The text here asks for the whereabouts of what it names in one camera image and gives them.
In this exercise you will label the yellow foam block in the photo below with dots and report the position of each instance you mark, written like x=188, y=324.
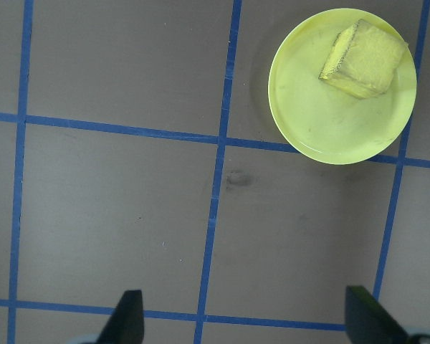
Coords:
x=365, y=61

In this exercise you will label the yellow round plate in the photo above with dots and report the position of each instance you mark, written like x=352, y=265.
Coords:
x=337, y=125

